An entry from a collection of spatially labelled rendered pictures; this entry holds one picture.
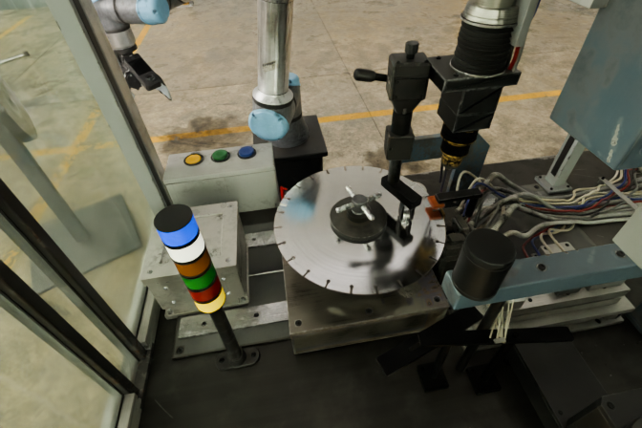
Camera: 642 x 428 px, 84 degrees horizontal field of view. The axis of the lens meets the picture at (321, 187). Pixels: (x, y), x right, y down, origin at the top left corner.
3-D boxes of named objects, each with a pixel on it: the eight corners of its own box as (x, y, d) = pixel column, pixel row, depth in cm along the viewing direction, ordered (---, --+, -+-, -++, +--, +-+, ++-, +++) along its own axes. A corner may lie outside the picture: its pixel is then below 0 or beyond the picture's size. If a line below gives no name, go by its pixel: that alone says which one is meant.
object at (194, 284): (182, 293, 49) (176, 281, 47) (186, 267, 52) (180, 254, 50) (215, 288, 50) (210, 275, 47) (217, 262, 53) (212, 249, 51)
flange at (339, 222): (363, 250, 64) (364, 242, 62) (318, 221, 69) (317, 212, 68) (397, 216, 70) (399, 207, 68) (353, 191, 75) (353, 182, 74)
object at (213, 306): (195, 316, 53) (189, 306, 51) (198, 289, 57) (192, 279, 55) (224, 310, 54) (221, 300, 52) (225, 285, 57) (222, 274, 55)
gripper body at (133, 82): (142, 76, 112) (126, 37, 104) (156, 84, 107) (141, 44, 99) (118, 85, 108) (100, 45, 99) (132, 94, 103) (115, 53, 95)
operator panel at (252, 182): (180, 221, 98) (161, 180, 88) (184, 194, 106) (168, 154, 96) (281, 206, 101) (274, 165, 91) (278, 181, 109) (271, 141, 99)
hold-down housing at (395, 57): (382, 164, 62) (395, 50, 49) (378, 148, 65) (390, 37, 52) (414, 163, 62) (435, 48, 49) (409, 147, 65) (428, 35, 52)
